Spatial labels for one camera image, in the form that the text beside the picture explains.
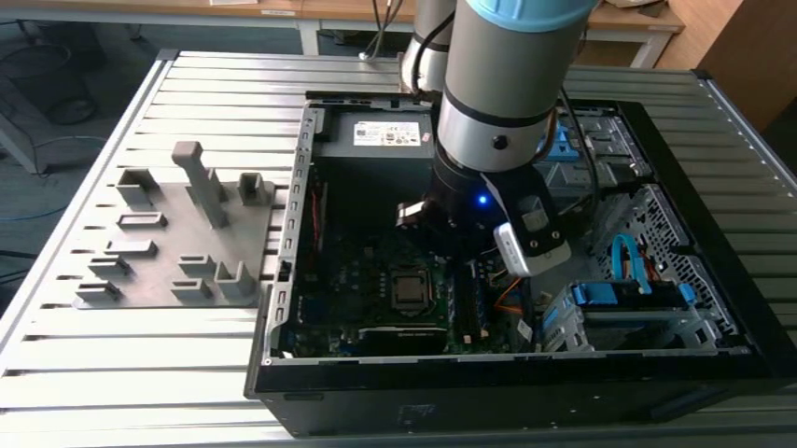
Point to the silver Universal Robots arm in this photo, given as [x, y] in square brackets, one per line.
[498, 70]

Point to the silver CPU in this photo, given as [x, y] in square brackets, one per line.
[412, 289]

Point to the blue plastic disk carrier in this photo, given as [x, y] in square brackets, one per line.
[564, 151]

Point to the grey power supply unit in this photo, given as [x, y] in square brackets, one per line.
[339, 140]

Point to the green motherboard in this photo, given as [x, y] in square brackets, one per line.
[349, 284]

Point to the hard disk in blue carrier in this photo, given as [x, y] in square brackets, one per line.
[594, 295]

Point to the black graphics card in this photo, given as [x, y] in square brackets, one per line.
[405, 340]

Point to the tall metal drive cage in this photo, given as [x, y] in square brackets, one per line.
[622, 135]

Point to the low metal drive cage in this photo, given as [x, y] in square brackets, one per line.
[629, 319]

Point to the black open PC case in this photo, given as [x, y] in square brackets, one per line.
[498, 401]

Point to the grey parts rack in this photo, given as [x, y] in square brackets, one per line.
[181, 233]

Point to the brown wooden cabinet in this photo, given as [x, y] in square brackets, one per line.
[747, 56]

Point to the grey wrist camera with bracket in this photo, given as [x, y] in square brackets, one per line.
[529, 261]

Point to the wooden desk white frame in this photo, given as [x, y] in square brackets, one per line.
[660, 23]

